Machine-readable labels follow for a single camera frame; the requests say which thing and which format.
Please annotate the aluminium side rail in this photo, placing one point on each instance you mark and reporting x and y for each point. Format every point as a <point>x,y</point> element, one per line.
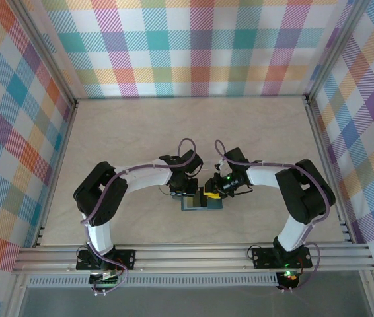
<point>59,165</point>
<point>327,165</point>

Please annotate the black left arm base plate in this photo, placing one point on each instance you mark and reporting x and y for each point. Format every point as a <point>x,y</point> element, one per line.
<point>124,257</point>

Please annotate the aluminium corner post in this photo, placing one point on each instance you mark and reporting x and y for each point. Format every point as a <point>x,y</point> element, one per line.
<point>51,56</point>
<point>335,49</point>

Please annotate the teal leather card holder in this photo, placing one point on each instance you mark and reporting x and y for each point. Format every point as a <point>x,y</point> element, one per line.
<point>215,204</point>

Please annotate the aluminium front rail beam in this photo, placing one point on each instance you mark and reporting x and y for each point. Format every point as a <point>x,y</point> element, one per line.
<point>190,257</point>

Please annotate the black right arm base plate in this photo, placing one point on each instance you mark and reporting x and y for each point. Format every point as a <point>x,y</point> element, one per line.
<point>263,257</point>

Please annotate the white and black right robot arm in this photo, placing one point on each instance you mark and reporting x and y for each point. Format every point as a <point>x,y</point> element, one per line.
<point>263,176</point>

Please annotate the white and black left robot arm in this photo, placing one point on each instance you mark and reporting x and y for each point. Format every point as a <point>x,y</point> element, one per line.
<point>144,178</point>

